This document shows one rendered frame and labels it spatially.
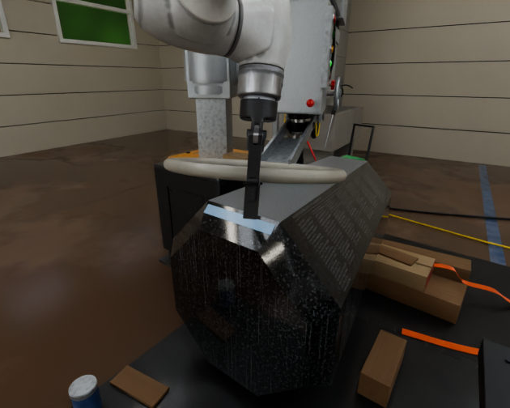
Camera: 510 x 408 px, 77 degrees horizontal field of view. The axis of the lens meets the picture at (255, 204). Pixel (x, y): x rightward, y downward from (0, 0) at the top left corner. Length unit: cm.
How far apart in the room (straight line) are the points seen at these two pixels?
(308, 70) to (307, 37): 12
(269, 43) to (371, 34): 571
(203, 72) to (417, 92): 466
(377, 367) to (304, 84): 121
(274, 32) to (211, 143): 148
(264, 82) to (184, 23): 17
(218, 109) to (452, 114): 468
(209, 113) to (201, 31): 149
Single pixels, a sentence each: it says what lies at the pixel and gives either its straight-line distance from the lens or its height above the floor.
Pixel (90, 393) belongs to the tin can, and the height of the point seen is 13.
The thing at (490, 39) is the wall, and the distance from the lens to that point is 613.
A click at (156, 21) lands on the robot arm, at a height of 135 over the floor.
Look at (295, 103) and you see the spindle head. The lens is 141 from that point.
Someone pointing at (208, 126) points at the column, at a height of 98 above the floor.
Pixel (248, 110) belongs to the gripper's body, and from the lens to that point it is 63.
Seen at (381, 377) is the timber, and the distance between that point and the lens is 156.
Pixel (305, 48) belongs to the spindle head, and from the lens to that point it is 140.
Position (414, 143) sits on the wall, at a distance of 622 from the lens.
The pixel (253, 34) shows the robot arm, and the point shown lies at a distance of 63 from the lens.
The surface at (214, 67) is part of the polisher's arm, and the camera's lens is 196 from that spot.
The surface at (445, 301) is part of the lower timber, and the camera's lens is 209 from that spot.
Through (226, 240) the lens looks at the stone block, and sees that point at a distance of 113.
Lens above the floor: 126
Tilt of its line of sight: 22 degrees down
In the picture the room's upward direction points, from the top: straight up
